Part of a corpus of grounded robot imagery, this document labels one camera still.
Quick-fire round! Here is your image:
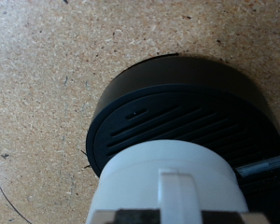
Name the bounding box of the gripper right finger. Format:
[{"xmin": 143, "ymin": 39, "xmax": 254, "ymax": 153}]
[{"xmin": 202, "ymin": 210, "xmax": 273, "ymax": 224}]

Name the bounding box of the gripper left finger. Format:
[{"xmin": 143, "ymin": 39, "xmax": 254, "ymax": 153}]
[{"xmin": 90, "ymin": 209, "xmax": 162, "ymax": 224}]

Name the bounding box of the white ceramic mug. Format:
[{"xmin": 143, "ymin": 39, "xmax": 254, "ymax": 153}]
[{"xmin": 85, "ymin": 139, "xmax": 250, "ymax": 224}]

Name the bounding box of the black Keurig drip tray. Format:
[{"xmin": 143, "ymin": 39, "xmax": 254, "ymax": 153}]
[{"xmin": 85, "ymin": 54, "xmax": 280, "ymax": 188}]

